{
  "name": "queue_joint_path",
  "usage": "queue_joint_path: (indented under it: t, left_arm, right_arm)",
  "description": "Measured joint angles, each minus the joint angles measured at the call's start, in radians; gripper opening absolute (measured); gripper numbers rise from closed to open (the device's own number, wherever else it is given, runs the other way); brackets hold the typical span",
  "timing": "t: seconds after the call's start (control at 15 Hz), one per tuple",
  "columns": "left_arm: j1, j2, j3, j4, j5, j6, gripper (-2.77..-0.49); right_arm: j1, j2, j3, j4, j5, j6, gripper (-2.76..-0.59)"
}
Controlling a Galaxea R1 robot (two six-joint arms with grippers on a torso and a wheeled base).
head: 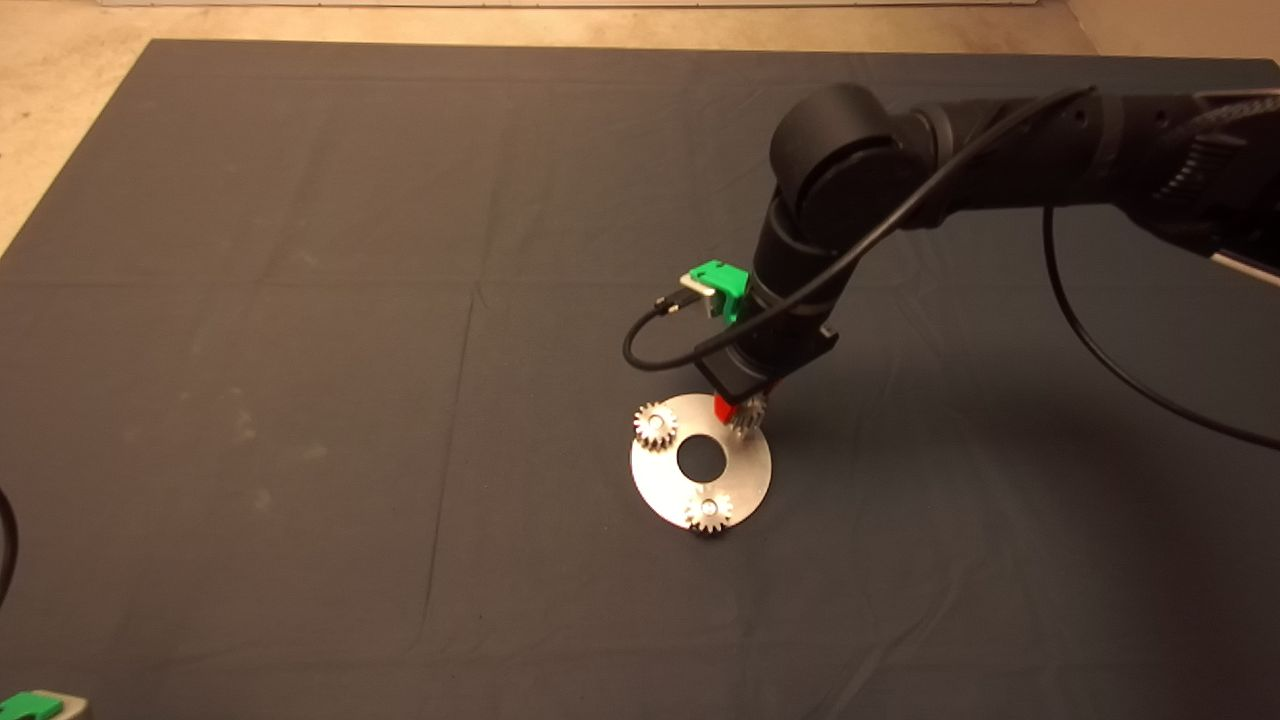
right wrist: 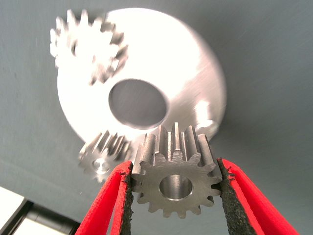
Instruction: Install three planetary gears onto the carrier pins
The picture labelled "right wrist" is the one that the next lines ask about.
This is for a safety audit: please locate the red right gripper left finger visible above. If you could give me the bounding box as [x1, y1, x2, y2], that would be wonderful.
[74, 160, 135, 235]

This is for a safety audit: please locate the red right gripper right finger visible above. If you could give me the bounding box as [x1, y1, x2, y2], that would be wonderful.
[216, 158, 300, 235]

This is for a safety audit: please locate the small steel planetary gear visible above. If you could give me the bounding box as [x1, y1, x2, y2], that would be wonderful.
[78, 130, 133, 183]
[49, 9, 129, 86]
[131, 122, 223, 219]

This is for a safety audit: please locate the round metal carrier plate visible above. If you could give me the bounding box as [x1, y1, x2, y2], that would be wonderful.
[56, 8, 227, 147]

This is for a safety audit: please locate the dark grey table cloth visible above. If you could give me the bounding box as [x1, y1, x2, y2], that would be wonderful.
[0, 0, 313, 235]

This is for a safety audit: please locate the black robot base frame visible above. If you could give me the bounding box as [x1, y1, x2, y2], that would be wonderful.
[0, 199, 81, 235]

